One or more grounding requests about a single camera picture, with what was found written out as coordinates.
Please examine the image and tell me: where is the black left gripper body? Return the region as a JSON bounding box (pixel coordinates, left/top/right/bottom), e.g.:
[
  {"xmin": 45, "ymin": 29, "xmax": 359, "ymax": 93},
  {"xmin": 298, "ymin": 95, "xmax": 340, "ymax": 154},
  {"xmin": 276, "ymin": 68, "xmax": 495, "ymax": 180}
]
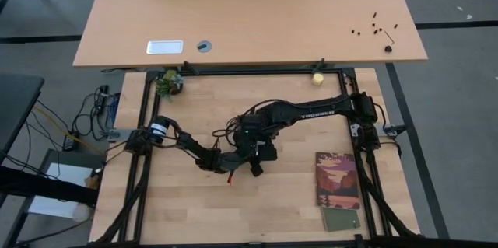
[{"xmin": 212, "ymin": 150, "xmax": 246, "ymax": 175}]

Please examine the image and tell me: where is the black floor cable bundle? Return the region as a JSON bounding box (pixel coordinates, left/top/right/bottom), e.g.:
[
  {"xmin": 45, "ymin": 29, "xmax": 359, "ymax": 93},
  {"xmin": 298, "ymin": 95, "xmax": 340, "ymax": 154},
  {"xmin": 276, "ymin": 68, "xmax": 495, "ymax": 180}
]
[{"xmin": 23, "ymin": 84, "xmax": 117, "ymax": 152}]

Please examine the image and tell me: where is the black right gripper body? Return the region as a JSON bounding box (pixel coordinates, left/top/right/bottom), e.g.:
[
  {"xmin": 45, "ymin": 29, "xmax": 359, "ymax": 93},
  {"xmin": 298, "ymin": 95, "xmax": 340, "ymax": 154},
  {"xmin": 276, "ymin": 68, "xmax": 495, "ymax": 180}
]
[{"xmin": 233, "ymin": 114, "xmax": 269, "ymax": 159}]

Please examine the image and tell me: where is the potted succulent plant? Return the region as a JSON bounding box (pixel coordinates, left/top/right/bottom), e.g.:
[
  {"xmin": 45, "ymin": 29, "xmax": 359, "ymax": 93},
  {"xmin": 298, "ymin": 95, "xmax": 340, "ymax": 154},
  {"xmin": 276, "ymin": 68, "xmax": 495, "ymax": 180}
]
[{"xmin": 154, "ymin": 68, "xmax": 184, "ymax": 101}]

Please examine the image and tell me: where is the beige wooden desk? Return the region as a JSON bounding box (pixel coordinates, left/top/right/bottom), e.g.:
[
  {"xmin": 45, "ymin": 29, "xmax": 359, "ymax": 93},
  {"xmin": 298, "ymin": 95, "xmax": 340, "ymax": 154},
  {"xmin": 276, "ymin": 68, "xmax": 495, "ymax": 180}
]
[{"xmin": 72, "ymin": 0, "xmax": 429, "ymax": 69}]

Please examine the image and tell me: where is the white paper sheet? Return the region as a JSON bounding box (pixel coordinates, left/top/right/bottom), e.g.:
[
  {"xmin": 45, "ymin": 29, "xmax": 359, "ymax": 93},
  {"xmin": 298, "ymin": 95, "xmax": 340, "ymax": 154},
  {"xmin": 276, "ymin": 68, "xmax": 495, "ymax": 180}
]
[{"xmin": 27, "ymin": 162, "xmax": 94, "ymax": 218}]

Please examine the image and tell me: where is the landscape art book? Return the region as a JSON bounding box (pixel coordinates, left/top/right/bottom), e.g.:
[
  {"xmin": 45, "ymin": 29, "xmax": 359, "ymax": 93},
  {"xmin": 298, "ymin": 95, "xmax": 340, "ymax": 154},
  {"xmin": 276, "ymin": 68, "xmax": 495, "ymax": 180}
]
[{"xmin": 314, "ymin": 152, "xmax": 361, "ymax": 210}]

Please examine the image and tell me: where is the white rectangular tray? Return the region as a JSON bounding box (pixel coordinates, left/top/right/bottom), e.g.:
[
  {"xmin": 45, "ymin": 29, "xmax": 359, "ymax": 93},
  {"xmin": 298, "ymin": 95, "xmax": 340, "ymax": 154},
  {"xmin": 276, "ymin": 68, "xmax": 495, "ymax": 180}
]
[{"xmin": 146, "ymin": 40, "xmax": 184, "ymax": 55}]

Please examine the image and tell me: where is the clear plastic cup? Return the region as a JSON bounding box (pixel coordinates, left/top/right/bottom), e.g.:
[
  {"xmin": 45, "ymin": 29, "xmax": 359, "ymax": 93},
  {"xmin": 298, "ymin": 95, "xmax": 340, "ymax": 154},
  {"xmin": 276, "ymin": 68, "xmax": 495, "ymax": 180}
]
[{"xmin": 72, "ymin": 202, "xmax": 93, "ymax": 223}]

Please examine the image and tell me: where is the black power adapter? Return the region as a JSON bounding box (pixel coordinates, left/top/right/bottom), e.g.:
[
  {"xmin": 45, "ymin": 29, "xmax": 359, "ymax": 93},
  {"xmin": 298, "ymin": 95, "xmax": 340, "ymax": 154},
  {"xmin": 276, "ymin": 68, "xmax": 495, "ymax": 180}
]
[{"xmin": 61, "ymin": 131, "xmax": 80, "ymax": 152}]

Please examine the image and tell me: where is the black clamp lever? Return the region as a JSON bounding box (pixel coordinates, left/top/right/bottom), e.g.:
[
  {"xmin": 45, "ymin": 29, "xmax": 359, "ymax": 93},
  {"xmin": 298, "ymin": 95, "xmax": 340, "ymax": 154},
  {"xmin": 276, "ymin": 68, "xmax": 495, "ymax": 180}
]
[
  {"xmin": 310, "ymin": 58, "xmax": 326, "ymax": 74},
  {"xmin": 182, "ymin": 60, "xmax": 200, "ymax": 75}
]

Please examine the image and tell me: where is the black beam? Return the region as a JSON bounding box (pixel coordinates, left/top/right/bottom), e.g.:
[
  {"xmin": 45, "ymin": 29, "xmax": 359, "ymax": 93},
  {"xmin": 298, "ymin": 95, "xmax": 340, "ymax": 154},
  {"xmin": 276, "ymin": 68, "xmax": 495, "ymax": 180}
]
[{"xmin": 0, "ymin": 165, "xmax": 99, "ymax": 207}]

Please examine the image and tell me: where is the black side table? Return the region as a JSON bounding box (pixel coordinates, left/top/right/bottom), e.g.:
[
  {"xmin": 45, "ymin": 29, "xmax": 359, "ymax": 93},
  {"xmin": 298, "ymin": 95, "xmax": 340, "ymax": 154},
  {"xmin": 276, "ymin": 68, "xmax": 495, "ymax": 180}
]
[{"xmin": 0, "ymin": 72, "xmax": 46, "ymax": 163}]

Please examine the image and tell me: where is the black power strip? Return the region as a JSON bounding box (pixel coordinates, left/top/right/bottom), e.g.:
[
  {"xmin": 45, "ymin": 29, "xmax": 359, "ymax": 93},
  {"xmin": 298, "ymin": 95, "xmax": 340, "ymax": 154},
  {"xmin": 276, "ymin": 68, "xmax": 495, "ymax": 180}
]
[{"xmin": 97, "ymin": 83, "xmax": 110, "ymax": 114}]

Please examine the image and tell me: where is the black aluminium frame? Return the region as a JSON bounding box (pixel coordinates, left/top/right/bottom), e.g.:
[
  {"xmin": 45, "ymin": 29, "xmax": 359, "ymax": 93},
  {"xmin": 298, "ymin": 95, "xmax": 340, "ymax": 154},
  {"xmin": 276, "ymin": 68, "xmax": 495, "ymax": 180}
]
[{"xmin": 69, "ymin": 65, "xmax": 498, "ymax": 248}]

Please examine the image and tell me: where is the yellow floor cable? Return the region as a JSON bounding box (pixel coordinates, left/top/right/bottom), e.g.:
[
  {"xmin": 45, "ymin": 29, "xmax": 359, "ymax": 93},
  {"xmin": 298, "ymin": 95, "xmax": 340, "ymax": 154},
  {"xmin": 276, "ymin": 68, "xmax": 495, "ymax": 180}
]
[{"xmin": 33, "ymin": 103, "xmax": 104, "ymax": 154}]

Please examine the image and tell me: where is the blue floor item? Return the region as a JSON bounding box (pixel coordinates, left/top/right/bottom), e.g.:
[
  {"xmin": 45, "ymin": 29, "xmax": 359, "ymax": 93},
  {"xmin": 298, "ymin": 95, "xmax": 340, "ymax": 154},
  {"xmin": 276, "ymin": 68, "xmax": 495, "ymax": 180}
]
[{"xmin": 108, "ymin": 92, "xmax": 121, "ymax": 124}]

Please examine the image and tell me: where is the grey cart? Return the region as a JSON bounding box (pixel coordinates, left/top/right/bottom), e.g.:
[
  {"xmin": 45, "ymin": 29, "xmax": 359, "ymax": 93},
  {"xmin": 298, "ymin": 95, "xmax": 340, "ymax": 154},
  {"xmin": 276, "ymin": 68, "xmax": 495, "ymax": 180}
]
[{"xmin": 3, "ymin": 148, "xmax": 107, "ymax": 248}]

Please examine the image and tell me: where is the green notebook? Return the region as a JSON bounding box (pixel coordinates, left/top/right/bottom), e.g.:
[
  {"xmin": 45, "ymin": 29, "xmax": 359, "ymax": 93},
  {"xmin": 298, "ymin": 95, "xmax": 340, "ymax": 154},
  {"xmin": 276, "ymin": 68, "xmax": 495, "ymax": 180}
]
[{"xmin": 321, "ymin": 207, "xmax": 362, "ymax": 233}]

